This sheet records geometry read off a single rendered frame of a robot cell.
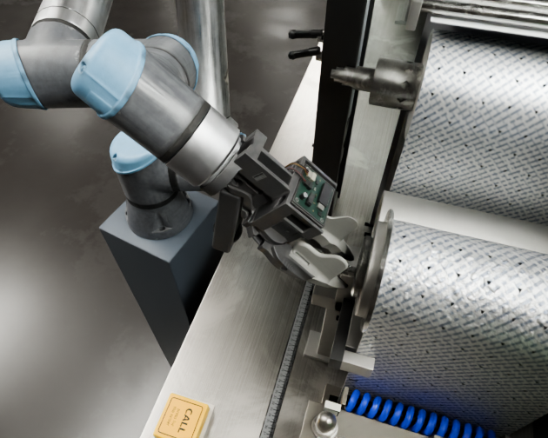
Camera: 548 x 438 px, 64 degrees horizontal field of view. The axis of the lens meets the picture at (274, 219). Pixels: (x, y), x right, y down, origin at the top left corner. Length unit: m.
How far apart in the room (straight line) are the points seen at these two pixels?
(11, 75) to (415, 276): 0.48
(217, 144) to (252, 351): 0.51
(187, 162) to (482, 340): 0.35
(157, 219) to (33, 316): 1.24
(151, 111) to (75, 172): 2.20
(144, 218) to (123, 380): 1.00
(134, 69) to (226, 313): 0.58
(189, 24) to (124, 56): 0.42
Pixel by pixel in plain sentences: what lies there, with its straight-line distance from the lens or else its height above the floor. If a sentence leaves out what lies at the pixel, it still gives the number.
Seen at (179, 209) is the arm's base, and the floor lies 0.95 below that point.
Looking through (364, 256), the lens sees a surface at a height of 1.29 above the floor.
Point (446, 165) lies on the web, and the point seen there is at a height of 1.27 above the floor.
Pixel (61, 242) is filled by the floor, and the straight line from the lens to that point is 2.31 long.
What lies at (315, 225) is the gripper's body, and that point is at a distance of 0.44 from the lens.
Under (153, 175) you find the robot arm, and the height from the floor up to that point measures 1.08.
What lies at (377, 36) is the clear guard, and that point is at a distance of 1.44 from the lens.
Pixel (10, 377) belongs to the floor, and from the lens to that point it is 2.05.
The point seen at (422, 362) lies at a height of 1.17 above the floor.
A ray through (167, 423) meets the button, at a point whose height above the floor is 0.92.
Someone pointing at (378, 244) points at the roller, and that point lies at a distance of 0.48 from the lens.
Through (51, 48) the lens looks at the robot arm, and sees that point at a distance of 0.56.
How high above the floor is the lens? 1.69
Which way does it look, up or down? 51 degrees down
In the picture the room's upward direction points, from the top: straight up
